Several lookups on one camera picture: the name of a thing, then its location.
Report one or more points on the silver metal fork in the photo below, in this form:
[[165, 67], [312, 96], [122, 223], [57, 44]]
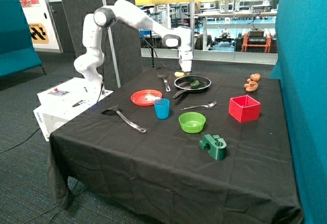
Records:
[[201, 106]]

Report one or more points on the black tripod stand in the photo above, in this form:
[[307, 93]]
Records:
[[146, 9]]

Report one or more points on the red open box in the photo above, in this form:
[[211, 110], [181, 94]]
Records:
[[244, 108]]

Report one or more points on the teal partition panel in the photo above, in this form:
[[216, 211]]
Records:
[[301, 67]]

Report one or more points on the black slotted spatula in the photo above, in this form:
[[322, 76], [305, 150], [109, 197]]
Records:
[[162, 74]]

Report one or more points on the black frying pan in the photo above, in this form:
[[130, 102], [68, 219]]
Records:
[[183, 84]]

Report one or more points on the brown teddy bear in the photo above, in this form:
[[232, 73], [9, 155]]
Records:
[[252, 82]]

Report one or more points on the dark green printed part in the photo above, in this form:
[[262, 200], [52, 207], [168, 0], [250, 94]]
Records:
[[215, 146]]

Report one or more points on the dark grey acoustic panel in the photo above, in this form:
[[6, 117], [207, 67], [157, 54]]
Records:
[[123, 55]]

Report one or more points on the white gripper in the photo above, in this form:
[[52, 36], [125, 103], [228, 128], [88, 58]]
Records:
[[185, 61]]

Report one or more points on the yellow toy corn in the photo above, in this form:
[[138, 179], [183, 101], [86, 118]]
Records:
[[179, 74]]

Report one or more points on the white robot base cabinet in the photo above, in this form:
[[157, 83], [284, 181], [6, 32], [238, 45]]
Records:
[[63, 102]]

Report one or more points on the black ladle metal handle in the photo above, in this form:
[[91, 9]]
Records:
[[124, 118]]

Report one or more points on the green plastic bowl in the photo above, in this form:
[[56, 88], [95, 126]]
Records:
[[192, 122]]

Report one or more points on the orange black wheeled robot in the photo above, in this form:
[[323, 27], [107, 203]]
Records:
[[256, 41]]

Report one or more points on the black tablecloth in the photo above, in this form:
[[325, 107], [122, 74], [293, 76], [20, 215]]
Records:
[[164, 173]]

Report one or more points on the teal sofa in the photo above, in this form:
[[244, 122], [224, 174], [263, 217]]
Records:
[[17, 52]]

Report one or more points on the green toy bell pepper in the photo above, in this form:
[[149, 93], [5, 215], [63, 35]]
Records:
[[195, 84]]

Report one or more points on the yellow black warning sign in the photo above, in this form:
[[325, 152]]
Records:
[[38, 33]]

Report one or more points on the red plastic plate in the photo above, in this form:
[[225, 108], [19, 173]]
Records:
[[145, 97]]

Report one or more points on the blue plastic cup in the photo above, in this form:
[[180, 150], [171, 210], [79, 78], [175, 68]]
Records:
[[162, 108]]

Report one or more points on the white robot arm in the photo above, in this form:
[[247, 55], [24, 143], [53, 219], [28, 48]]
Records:
[[179, 38]]

